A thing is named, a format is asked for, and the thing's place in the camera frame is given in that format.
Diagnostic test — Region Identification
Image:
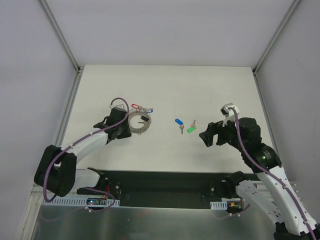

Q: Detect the silver key with green tag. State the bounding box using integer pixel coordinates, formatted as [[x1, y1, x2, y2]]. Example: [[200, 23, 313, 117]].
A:
[[187, 119, 197, 133]]

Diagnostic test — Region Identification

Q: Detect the metal key organiser ring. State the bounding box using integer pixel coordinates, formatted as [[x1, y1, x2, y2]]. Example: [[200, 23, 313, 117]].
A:
[[126, 106, 154, 136]]

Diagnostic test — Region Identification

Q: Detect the red key tag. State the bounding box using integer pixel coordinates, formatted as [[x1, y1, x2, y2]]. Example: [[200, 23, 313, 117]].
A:
[[131, 103, 140, 109]]

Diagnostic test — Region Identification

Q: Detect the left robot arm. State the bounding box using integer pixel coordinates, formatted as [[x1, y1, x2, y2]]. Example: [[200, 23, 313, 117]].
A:
[[34, 107, 132, 203]]

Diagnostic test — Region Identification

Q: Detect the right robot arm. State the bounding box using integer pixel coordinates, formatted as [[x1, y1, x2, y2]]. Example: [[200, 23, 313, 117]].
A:
[[199, 117, 320, 240]]

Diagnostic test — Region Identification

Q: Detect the silver key with blue tag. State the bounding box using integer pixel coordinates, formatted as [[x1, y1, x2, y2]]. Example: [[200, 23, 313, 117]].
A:
[[175, 118, 184, 134]]

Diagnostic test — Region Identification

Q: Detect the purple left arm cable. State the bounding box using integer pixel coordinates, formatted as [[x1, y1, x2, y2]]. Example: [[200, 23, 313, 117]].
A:
[[39, 96, 130, 222]]

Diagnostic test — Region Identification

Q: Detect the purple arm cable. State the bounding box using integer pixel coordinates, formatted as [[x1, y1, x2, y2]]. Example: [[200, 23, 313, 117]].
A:
[[214, 106, 317, 240], [39, 96, 130, 222]]

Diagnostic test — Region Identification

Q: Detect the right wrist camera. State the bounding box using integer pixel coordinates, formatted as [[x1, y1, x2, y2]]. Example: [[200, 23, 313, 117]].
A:
[[220, 102, 240, 127]]

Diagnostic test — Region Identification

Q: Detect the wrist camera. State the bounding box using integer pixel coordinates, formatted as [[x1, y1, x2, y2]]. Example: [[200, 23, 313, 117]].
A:
[[220, 102, 240, 127], [109, 103, 126, 110]]

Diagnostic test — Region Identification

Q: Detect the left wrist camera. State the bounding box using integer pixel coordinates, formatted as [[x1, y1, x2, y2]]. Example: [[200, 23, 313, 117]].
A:
[[109, 103, 126, 110]]

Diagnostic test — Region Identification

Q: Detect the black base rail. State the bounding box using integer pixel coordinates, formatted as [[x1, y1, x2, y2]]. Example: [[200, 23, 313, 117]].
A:
[[76, 169, 261, 208]]

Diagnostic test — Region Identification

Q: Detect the right white cable duct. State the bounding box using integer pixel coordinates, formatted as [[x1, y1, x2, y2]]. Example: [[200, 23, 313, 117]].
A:
[[210, 200, 228, 211]]

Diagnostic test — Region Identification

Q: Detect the white cable duct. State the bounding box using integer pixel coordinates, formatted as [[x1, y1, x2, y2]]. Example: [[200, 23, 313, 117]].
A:
[[43, 197, 120, 208], [210, 200, 228, 211]]

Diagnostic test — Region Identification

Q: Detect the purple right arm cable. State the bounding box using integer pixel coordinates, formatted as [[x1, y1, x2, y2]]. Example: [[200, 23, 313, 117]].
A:
[[214, 106, 317, 240]]

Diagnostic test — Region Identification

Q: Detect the left white cable duct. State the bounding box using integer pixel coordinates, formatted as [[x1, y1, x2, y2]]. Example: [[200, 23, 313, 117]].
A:
[[43, 197, 120, 208]]

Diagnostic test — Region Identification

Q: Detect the aluminium frame left post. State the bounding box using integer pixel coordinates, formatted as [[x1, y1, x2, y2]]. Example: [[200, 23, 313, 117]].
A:
[[37, 0, 81, 73]]

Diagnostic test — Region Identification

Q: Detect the aluminium frame post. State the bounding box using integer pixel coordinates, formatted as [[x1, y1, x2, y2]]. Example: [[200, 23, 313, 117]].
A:
[[37, 0, 81, 73], [252, 0, 303, 76]]

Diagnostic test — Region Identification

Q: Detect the aluminium frame right post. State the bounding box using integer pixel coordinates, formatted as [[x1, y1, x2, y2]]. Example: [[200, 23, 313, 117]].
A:
[[252, 0, 303, 76]]

